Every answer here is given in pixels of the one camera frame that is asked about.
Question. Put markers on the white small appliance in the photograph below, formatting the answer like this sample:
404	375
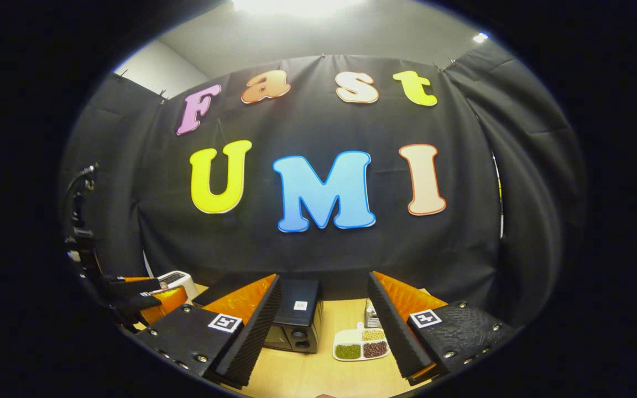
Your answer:
183	282

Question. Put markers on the pile of yellow soybeans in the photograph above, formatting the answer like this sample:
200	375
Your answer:
372	335

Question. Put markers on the pile of white rice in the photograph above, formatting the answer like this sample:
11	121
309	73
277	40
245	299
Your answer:
350	336

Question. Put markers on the black electric oven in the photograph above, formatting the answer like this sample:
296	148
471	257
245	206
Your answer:
296	287

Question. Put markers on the pile of red beans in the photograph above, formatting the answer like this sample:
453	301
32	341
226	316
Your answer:
375	349

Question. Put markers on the small ceiling light panel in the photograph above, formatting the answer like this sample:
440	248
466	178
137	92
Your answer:
480	37

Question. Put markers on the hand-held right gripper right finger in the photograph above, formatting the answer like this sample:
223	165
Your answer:
393	337

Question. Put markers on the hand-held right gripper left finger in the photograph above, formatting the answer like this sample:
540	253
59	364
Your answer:
257	337

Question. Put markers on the pile of green mung beans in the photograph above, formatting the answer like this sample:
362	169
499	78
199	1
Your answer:
348	351

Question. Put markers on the black backdrop cloth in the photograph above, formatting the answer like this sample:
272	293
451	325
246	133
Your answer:
241	254

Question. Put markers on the large ceiling light panel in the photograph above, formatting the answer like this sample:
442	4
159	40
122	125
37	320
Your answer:
296	6

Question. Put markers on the white divided tray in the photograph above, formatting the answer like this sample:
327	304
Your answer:
359	326

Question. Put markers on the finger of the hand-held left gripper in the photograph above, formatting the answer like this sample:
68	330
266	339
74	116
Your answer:
141	304
136	287

